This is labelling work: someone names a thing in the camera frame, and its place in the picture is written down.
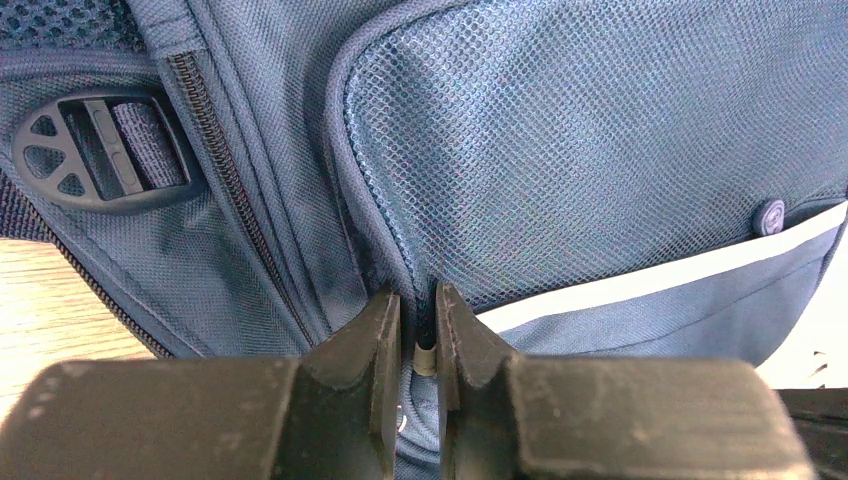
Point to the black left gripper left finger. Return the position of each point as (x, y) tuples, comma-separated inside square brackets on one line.
[(330, 414)]

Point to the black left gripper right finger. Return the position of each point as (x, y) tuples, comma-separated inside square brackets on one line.
[(508, 415)]

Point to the navy blue backpack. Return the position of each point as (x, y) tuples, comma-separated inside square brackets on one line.
[(660, 179)]

